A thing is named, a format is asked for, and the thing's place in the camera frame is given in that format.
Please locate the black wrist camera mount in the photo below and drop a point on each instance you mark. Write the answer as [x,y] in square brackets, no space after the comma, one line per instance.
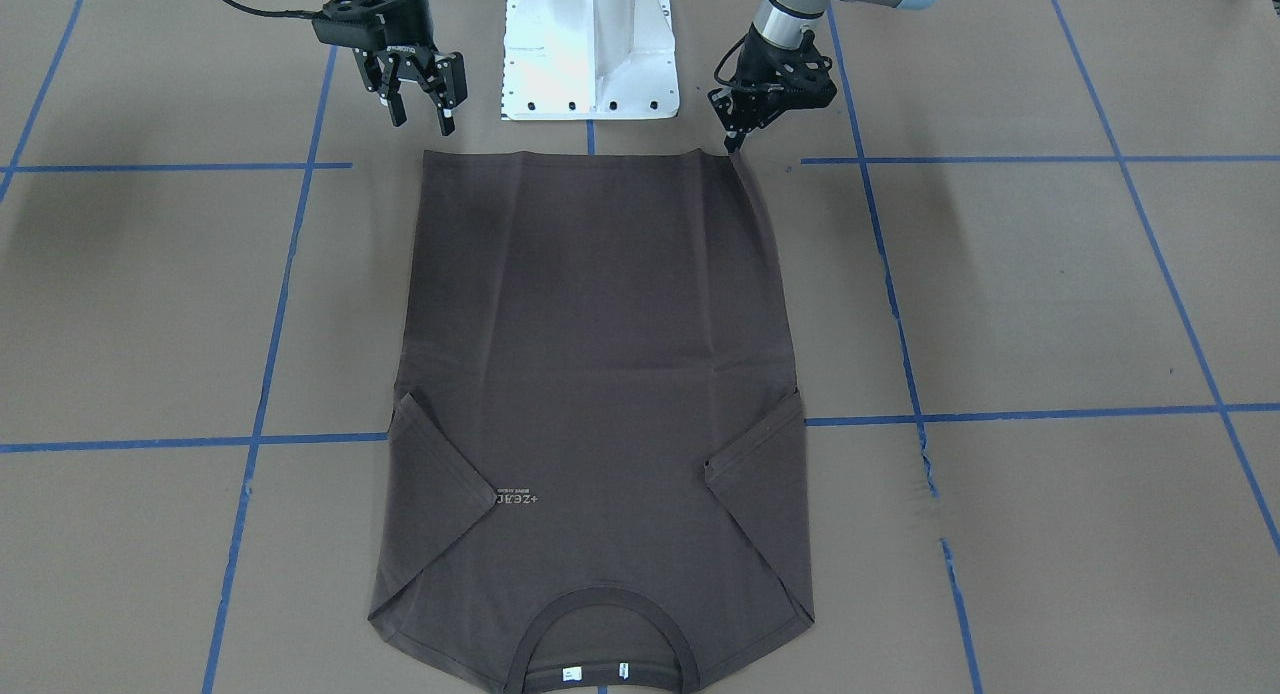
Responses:
[354,24]

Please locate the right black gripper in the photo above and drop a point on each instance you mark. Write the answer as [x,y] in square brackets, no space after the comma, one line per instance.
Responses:
[403,26]

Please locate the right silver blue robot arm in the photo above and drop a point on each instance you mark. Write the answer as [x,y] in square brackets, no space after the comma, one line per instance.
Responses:
[405,51]

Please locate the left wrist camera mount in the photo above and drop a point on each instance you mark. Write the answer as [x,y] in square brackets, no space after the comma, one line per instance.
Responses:
[807,83]

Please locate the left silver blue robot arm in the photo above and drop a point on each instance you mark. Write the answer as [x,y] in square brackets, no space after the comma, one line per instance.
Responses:
[780,21]

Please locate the brown t-shirt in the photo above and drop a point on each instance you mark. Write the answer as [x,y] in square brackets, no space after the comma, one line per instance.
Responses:
[597,448]

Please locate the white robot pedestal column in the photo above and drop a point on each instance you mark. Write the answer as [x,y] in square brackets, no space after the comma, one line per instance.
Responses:
[577,60]

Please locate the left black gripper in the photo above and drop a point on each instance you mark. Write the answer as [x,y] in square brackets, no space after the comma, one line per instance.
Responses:
[757,62]

